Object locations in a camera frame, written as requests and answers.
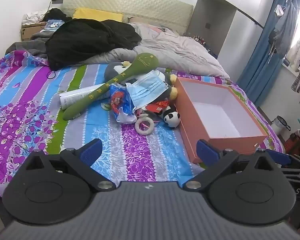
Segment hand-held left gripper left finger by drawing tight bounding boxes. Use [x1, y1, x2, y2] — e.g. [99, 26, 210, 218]
[24, 138, 117, 193]

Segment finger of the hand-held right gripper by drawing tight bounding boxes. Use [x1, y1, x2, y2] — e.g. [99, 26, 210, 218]
[265, 149, 300, 168]

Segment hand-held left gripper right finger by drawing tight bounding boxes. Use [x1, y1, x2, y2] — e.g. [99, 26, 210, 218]
[182, 139, 278, 192]

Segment pink cardboard box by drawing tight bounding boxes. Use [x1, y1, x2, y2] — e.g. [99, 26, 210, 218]
[174, 76, 269, 164]

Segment small panda plush toy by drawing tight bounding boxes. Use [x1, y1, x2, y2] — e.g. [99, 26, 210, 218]
[157, 105, 181, 130]

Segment cream ring toy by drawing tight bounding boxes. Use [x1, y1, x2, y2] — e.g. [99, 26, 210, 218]
[135, 113, 155, 135]

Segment blue printed plastic bag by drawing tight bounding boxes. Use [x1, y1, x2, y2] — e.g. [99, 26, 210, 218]
[109, 84, 138, 123]

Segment dark red foil packet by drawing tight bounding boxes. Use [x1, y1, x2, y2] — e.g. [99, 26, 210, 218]
[146, 99, 170, 114]

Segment blue face mask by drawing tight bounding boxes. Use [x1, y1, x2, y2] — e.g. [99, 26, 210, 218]
[126, 70, 169, 110]

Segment red-brown box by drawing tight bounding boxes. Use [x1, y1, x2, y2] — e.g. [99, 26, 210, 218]
[284, 132, 300, 153]

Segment grey penguin plush toy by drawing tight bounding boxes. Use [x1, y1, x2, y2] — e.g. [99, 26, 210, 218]
[104, 61, 179, 102]

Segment blue curtain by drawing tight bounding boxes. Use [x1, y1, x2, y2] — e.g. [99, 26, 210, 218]
[236, 0, 300, 107]

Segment green plush stick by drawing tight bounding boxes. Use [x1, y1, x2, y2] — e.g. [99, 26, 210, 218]
[62, 52, 160, 121]

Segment hanging white jacket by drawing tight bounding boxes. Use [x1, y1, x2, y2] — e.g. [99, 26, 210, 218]
[286, 27, 300, 70]

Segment grey duvet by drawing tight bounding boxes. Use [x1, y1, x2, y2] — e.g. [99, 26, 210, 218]
[79, 22, 230, 78]

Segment black garment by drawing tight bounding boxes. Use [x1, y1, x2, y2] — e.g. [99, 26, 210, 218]
[45, 19, 142, 71]

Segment dark grey blanket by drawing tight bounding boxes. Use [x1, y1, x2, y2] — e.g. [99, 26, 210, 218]
[5, 32, 50, 57]

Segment hanging grey-blue shirt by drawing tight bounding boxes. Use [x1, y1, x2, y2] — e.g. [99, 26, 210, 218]
[269, 4, 300, 57]

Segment blue panda book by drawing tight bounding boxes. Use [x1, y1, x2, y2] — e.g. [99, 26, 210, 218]
[44, 19, 65, 30]

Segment brown cardboard box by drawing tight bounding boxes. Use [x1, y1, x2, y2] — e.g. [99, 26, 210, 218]
[20, 21, 49, 42]

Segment yellow pillow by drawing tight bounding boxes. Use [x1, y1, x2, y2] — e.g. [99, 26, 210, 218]
[72, 7, 124, 22]

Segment grey wardrobe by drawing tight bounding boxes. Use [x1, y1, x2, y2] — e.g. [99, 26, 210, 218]
[185, 0, 265, 55]

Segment pale pink pillow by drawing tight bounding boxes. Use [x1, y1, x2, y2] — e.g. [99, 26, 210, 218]
[128, 16, 177, 34]

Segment small black clothes pile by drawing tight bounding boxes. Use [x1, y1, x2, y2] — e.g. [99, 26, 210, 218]
[41, 8, 72, 23]

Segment white crumpled cloth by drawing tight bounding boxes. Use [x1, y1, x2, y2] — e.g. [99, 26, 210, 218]
[22, 10, 49, 25]

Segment cream foam pad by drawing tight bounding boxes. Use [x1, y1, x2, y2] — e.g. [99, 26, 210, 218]
[62, 0, 194, 34]

